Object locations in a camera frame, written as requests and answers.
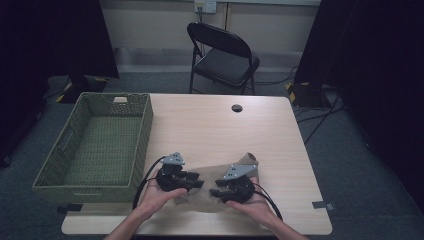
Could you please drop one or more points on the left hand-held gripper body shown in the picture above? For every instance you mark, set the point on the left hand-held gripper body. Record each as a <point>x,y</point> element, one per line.
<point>170,178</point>

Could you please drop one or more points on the black curtain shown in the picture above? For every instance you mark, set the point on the black curtain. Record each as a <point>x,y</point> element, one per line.
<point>376,83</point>
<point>50,50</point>

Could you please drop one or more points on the beige shorts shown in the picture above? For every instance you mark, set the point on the beige shorts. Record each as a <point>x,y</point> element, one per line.
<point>208,200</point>

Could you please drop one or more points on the black stand base striped tape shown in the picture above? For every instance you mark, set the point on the black stand base striped tape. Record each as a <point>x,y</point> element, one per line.
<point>305,95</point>
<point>83,90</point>

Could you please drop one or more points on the person's left hand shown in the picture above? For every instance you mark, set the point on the person's left hand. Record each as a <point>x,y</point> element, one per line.
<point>153,200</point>

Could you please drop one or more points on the white wall outlet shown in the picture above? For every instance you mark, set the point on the white wall outlet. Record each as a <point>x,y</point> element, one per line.
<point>205,6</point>

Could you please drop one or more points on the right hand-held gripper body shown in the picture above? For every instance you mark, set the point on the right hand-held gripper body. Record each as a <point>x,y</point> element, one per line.
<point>240,190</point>

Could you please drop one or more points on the black folding chair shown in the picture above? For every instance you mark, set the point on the black folding chair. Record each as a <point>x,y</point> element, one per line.
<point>223,60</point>

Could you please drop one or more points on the person's right hand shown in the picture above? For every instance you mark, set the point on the person's right hand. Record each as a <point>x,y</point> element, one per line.
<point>255,208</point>

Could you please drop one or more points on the green woven basket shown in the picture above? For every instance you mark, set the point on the green woven basket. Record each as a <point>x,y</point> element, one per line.
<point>96,150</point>

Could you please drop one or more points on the black tape strip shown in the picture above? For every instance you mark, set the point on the black tape strip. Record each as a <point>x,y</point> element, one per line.
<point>325,205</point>
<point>70,208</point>

